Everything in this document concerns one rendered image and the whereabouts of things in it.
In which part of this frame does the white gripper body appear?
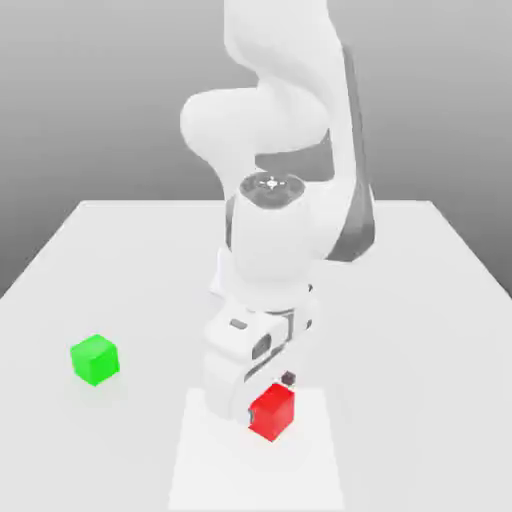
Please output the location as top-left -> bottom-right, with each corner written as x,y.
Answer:
200,344 -> 299,426

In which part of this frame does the small red cube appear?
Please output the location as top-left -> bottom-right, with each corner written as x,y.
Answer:
247,382 -> 296,443

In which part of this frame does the small green cube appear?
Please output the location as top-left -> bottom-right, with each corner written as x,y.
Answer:
69,333 -> 121,388

